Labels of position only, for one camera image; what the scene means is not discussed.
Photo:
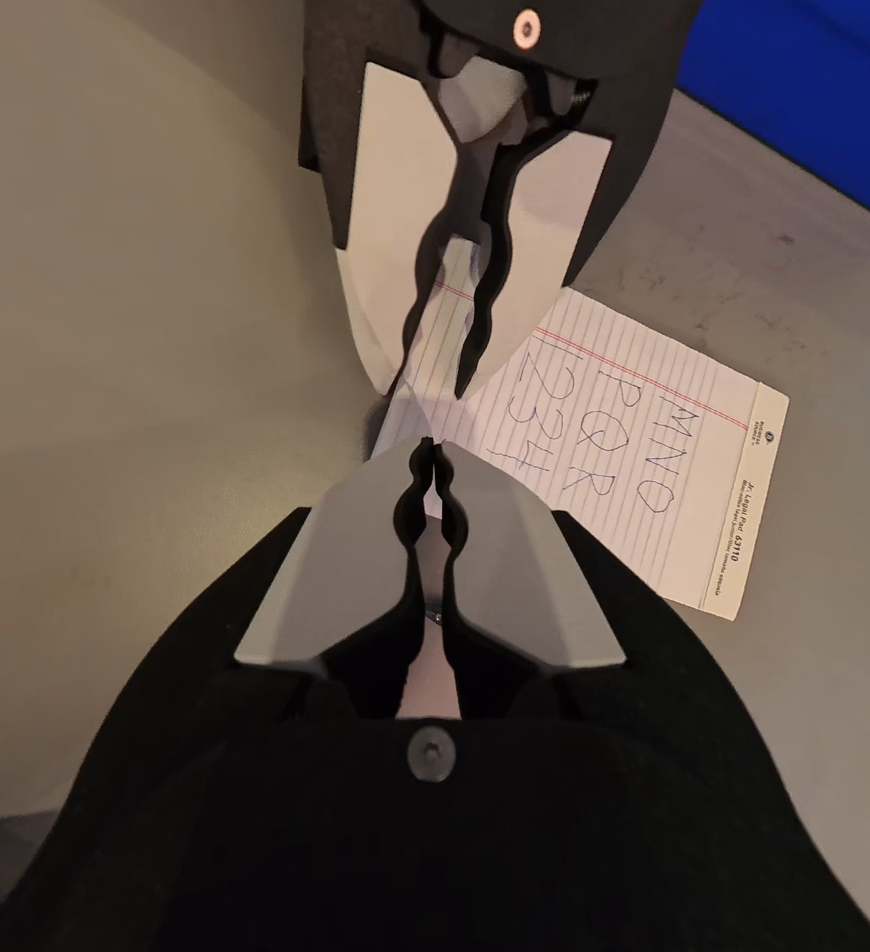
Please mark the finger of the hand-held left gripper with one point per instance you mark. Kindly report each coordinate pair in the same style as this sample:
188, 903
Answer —
554, 238
386, 223

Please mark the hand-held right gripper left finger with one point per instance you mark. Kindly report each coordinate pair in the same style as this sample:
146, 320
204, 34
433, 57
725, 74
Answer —
330, 580

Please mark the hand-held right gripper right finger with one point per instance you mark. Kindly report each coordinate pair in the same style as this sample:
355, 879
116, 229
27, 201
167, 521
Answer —
531, 580

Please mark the white lined notepad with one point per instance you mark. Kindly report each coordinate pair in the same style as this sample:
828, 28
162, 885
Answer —
628, 461

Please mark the blue plastic bin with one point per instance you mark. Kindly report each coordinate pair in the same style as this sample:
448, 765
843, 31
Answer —
799, 89

